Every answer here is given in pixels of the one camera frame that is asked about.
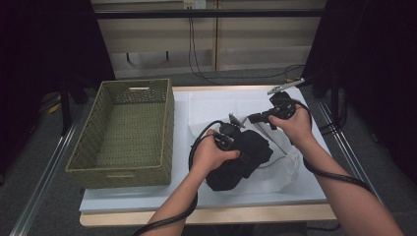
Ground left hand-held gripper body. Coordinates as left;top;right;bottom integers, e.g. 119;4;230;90
214;112;246;152

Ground right hand-held gripper cable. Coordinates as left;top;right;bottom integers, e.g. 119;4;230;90
292;99;372;193

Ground olive woven basket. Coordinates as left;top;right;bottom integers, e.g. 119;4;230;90
65;78;176;190

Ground black floor cables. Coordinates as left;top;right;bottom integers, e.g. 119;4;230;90
319;121;342;138

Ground metal floor rail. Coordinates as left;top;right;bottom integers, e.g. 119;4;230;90
9;121;83;236
318;101;402;236

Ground black garment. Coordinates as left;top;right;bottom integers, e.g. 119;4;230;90
206;129;287;192

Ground person's left hand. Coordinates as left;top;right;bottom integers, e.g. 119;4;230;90
189;129;241;180

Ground white power outlet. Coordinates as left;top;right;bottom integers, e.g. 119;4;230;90
183;0;207;10

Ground white foam board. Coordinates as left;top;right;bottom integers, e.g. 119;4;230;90
79;87;328;214

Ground black metal stand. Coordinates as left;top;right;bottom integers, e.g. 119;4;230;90
328;74;348;132
58;75;90;137

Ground black horizontal bar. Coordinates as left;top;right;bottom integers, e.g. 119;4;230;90
92;9;327;20

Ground hand-held gripper cable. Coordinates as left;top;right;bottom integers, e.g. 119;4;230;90
132;119;228;236
292;99;372;193

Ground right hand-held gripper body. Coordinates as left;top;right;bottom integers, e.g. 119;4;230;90
267;78;306;131

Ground yellow floor item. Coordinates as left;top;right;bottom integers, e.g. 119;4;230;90
45;93;64;115

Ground left hand-held gripper cable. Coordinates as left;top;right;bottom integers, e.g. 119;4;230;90
132;119;228;236

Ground person's right hand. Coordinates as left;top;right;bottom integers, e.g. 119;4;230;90
268;104;314;148

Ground black curtain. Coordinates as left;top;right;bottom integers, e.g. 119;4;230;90
299;0;417;185
0;0;116;180

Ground black wall cable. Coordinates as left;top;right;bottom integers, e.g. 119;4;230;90
191;18;307;82
188;18;217;86

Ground white cloth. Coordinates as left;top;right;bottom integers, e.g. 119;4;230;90
187;91;301;195

